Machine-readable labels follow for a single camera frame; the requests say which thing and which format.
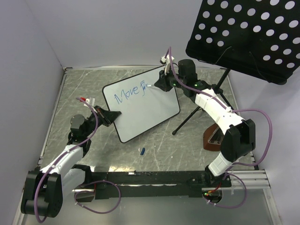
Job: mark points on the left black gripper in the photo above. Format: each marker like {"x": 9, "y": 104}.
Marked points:
{"x": 107, "y": 117}

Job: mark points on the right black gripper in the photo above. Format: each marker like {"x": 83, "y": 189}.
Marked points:
{"x": 162, "y": 83}

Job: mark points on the white whiteboard black frame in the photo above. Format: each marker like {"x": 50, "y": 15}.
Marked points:
{"x": 141, "y": 107}

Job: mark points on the blue marker cap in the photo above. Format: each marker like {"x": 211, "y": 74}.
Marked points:
{"x": 142, "y": 151}

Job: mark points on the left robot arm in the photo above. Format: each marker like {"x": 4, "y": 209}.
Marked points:
{"x": 45, "y": 188}

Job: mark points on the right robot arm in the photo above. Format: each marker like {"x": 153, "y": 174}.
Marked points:
{"x": 239, "y": 134}

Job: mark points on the black perforated music stand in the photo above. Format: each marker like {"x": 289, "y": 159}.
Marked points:
{"x": 259, "y": 38}

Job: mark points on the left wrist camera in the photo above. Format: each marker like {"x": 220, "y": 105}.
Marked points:
{"x": 89, "y": 100}

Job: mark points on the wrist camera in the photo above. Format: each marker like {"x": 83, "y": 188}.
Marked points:
{"x": 89, "y": 100}
{"x": 165, "y": 60}

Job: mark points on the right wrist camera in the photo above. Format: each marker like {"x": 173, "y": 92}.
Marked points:
{"x": 165, "y": 60}

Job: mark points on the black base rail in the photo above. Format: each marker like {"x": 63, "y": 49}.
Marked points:
{"x": 151, "y": 184}

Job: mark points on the aluminium frame rail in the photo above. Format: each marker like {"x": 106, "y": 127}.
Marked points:
{"x": 253, "y": 179}

